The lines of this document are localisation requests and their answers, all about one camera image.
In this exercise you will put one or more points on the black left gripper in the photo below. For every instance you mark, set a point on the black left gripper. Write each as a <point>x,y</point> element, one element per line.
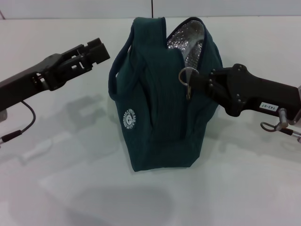
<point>30,75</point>

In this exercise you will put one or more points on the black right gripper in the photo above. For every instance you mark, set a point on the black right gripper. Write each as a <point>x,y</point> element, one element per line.
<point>258,94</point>

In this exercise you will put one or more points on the dark teal insulated lunch bag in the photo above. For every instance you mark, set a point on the dark teal insulated lunch bag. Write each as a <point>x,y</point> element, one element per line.
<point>160,117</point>

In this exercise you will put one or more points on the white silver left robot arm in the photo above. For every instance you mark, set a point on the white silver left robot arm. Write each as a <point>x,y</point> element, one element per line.
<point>2,115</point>

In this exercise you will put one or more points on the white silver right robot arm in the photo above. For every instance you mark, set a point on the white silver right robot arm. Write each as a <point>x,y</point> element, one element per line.
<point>297,106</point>

